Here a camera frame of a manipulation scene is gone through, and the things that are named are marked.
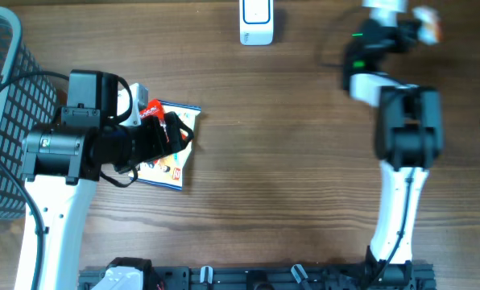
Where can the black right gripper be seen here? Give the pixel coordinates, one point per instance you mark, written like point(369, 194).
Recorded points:
point(406, 31)

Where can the dark grey mesh basket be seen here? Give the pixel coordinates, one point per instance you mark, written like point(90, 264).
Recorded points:
point(22, 105)

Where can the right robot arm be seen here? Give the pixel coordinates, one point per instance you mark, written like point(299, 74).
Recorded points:
point(408, 138)

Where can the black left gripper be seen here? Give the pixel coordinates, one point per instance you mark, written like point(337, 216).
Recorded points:
point(157, 145)

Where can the red snack bag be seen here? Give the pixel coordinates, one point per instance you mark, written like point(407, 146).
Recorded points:
point(155, 109)

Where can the orange tissue pack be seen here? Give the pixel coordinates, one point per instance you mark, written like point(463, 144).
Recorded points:
point(430, 25)

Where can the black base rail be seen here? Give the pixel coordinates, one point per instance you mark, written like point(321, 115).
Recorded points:
point(342, 277)

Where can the white barcode scanner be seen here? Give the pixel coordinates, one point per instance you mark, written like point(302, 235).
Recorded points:
point(256, 22)

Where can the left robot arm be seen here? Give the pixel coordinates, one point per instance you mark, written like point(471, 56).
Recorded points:
point(62, 164)

